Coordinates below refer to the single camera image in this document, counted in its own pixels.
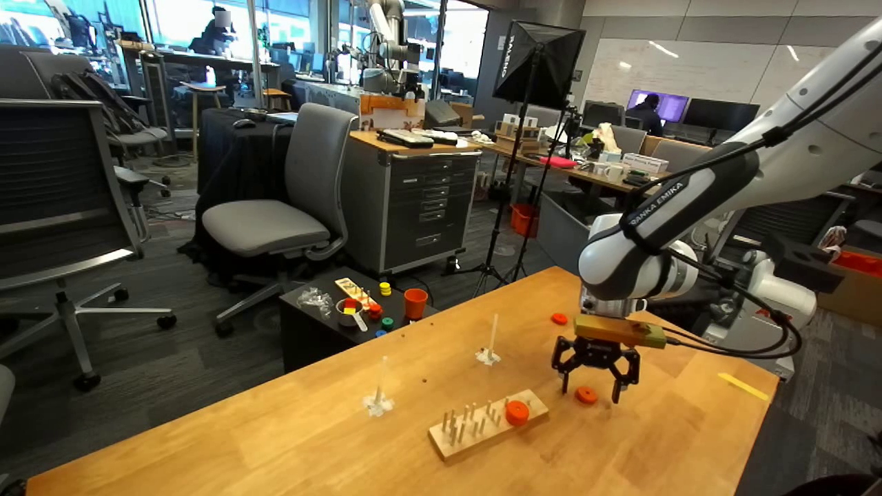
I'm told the box of colourful toys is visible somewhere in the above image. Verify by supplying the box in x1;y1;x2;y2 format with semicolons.
279;266;436;371

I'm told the cluttered long wooden desk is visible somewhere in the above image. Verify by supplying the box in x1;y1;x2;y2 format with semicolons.
476;126;718;203

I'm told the dark office chair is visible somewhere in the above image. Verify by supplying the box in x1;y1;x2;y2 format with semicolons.
54;69;175;202

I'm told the clear plastic bag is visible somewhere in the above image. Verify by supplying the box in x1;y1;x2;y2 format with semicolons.
295;284;338;320

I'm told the orange cup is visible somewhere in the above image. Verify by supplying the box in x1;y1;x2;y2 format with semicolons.
403;286;433;323

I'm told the grey office chair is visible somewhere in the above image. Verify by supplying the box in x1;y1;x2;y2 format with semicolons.
199;100;360;339

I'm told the purple lit monitor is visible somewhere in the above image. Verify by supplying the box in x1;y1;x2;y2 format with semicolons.
626;86;695;126

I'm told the tall white peg stand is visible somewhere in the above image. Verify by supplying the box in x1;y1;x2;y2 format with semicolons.
470;310;503;370

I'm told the black mesh office chair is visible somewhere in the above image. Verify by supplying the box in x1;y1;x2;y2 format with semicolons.
0;94;178;394

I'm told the yellow tape strip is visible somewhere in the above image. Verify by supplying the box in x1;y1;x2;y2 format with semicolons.
713;370;771;405

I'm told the black softbox on stand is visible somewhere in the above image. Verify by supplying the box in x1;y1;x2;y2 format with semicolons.
458;18;589;286

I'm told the yellow wrist camera box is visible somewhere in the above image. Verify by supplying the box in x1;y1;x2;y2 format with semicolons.
572;315;670;352

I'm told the wooden rack with rods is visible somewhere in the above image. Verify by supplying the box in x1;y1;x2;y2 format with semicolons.
428;386;552;462

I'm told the red box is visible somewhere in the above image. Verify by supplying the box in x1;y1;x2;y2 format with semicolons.
830;244;882;280

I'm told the grey rolling cabinet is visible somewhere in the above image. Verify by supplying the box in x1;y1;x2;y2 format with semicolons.
341;129;485;277

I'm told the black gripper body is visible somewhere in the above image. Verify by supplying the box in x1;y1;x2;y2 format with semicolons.
572;337;636;363

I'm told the black monitor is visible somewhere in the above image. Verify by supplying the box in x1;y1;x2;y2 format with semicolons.
685;95;764;138

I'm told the small white peg stand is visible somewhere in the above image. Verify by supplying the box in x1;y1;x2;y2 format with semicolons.
360;352;396;421

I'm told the wooden box on cabinet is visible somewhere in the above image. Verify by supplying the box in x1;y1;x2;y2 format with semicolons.
355;90;428;131

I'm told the white ABB robot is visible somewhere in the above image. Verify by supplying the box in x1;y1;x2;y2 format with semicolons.
732;247;820;360

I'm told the flat black device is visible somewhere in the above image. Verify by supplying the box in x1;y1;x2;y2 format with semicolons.
374;126;439;152

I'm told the red bucket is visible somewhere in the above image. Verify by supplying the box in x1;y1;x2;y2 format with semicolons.
506;202;542;239

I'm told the distant person in dark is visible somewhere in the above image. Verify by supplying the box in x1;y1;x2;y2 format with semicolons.
195;3;239;58

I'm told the dark storage crate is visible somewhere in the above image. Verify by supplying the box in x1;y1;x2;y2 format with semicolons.
534;188;609;273

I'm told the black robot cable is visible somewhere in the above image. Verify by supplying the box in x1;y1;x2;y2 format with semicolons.
632;36;882;363

